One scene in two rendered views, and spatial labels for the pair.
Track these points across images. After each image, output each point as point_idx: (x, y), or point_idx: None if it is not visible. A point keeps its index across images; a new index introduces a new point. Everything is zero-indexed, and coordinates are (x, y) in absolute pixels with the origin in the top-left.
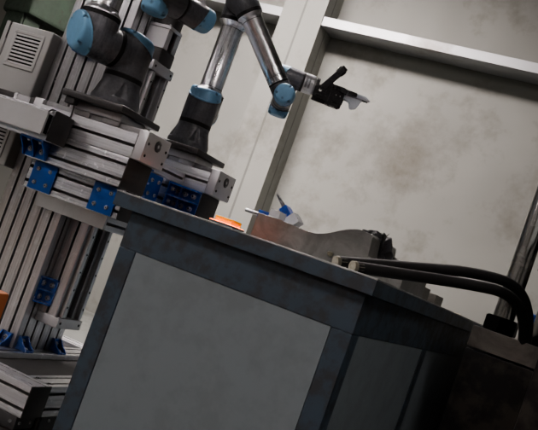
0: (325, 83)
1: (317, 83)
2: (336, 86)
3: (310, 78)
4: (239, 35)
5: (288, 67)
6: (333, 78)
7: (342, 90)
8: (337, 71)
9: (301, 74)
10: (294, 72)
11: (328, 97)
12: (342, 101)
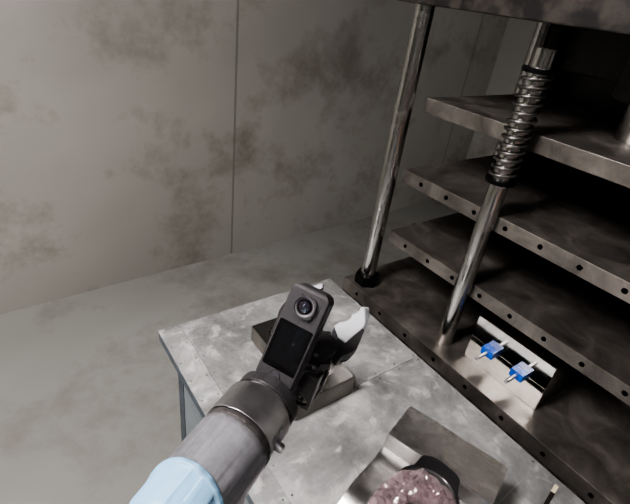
0: (297, 379)
1: (293, 414)
2: (328, 365)
3: (279, 431)
4: None
5: (214, 502)
6: (311, 351)
7: (342, 359)
8: (319, 327)
9: (258, 455)
10: (241, 487)
11: (301, 390)
12: (331, 364)
